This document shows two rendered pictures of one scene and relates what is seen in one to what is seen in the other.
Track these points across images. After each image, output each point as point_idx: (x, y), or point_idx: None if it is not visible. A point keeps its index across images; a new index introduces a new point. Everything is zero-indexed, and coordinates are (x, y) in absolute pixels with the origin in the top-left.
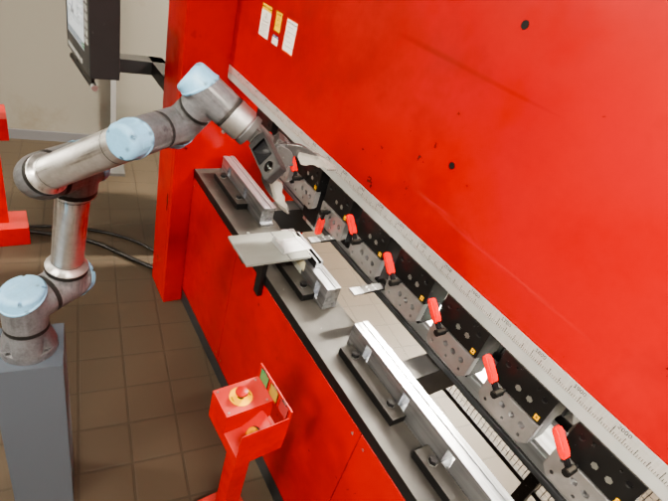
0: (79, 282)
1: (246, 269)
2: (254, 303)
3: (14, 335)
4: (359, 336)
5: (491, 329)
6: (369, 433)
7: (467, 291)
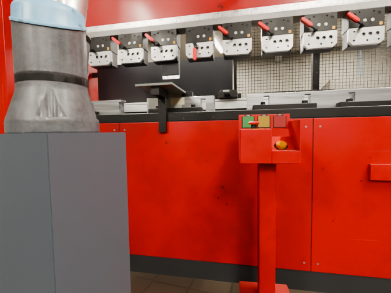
0: (89, 50)
1: (138, 131)
2: (161, 146)
3: (63, 71)
4: (255, 97)
5: (336, 9)
6: (319, 110)
7: (314, 4)
